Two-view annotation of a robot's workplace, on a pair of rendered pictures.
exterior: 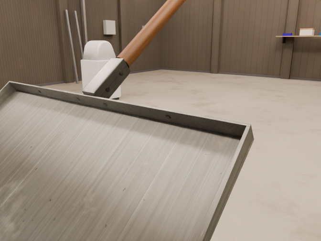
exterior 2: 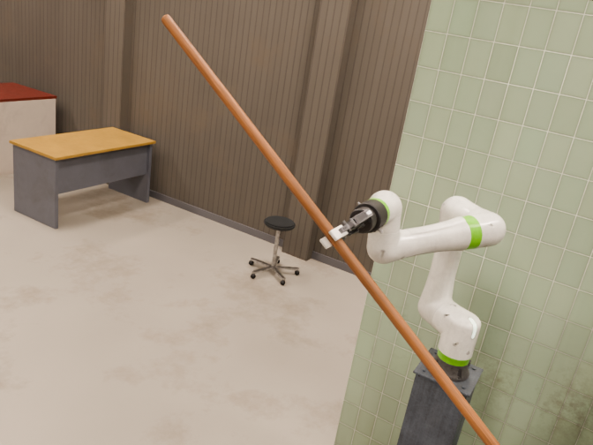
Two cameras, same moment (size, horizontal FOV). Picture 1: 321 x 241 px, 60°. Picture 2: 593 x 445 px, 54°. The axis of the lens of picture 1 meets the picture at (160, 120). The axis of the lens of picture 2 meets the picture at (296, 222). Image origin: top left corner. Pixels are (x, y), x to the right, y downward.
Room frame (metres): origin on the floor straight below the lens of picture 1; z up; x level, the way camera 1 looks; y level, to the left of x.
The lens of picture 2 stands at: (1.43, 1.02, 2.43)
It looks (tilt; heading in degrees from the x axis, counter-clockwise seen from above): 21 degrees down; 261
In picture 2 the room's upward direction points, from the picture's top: 9 degrees clockwise
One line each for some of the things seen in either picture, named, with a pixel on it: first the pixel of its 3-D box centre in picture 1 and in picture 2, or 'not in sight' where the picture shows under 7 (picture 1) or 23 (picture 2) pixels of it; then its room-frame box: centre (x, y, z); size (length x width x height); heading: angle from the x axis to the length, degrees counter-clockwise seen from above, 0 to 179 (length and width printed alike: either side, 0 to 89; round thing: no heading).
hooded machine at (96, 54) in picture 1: (101, 71); not in sight; (6.54, 1.39, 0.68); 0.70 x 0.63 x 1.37; 144
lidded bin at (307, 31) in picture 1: (306, 32); not in sight; (9.75, -4.90, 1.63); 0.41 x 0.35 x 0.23; 54
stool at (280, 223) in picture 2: not in sight; (273, 246); (0.84, -3.94, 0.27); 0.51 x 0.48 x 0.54; 56
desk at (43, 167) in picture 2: not in sight; (86, 174); (2.83, -5.15, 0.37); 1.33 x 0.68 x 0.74; 54
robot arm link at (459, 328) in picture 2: not in sight; (456, 334); (0.47, -0.80, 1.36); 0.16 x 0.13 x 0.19; 109
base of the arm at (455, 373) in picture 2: not in sight; (454, 357); (0.43, -0.83, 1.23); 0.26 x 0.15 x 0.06; 54
